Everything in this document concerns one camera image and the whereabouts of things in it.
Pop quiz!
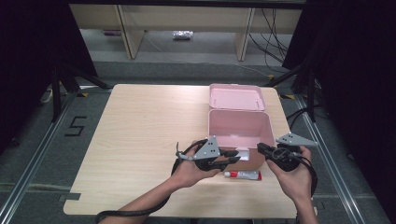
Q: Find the black metal stand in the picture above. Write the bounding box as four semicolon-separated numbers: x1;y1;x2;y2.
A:
50;63;113;122
264;62;317;123

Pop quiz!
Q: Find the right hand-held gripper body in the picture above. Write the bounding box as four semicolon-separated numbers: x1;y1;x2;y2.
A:
271;133;319;172

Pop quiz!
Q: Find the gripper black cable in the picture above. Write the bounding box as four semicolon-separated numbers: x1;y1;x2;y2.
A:
295;154;318;200
94;138;209;224

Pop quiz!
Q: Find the aluminium floor rail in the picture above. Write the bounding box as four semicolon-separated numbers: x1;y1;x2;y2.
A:
295;94;365;224
0;92;78;224

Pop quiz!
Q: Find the black curtain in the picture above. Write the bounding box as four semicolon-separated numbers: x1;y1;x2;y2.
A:
282;0;396;222
0;0;98;157

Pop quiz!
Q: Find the pink storage box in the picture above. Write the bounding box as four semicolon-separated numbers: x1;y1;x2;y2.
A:
207;83;276;172

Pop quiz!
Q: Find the beige wooden desk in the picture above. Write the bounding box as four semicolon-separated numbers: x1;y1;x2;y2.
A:
68;3;303;62

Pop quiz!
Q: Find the crumpled silver foil packet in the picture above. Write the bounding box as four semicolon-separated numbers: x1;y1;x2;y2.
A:
172;30;194;41

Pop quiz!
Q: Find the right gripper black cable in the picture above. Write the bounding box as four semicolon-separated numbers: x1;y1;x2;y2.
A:
295;154;318;200

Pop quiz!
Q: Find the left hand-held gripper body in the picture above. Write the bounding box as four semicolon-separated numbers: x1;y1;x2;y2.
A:
194;135;226;172

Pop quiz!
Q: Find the grey tape strip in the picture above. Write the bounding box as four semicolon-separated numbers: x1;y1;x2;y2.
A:
58;192;82;202

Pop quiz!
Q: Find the person's left hand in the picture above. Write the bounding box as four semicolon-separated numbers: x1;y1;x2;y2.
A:
171;140;230;189

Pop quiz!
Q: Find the red and white ointment tube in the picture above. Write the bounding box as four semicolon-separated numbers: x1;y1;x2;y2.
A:
223;170;263;181

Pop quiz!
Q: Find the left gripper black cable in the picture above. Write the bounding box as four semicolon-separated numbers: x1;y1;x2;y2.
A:
94;138;209;224

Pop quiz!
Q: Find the person's right hand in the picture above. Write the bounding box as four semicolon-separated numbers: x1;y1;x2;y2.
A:
266;147;314;203

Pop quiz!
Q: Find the bundle of black cables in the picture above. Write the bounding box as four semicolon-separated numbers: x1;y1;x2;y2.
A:
248;8;290;74

